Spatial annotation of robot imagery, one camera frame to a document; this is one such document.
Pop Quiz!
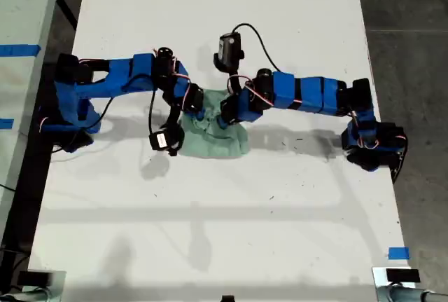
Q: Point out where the pale green T-shirt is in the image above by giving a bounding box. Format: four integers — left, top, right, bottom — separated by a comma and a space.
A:
176, 88, 251, 159

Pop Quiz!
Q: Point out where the black table leg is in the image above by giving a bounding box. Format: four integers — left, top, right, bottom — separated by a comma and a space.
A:
57, 0, 78, 32

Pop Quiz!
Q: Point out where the black table clamp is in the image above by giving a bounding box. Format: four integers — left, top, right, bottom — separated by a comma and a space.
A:
391, 149, 409, 184

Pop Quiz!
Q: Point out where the long blue tape strip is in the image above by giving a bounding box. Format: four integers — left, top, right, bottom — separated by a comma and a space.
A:
0, 44, 41, 57

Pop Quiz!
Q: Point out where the pale side table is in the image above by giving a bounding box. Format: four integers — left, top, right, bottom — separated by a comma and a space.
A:
0, 0, 64, 236

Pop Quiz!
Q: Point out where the blue tape square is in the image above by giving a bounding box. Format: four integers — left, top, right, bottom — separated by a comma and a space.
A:
388, 247, 410, 260

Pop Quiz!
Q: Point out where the small black box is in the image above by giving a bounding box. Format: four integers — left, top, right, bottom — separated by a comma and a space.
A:
386, 268, 420, 282
17, 271, 53, 286

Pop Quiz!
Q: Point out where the black camera stalk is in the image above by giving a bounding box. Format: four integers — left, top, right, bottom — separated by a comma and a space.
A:
229, 69, 243, 95
167, 100, 181, 130

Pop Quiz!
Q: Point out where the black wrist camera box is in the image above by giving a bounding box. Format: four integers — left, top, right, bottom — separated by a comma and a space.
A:
213, 32, 245, 71
148, 123, 186, 157

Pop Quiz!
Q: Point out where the black camera cable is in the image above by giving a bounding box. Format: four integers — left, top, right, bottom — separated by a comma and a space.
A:
232, 23, 281, 72
148, 88, 158, 135

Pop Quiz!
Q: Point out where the shiny metal bracket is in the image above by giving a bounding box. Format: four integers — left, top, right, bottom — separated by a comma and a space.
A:
20, 270, 67, 302
372, 266, 417, 302

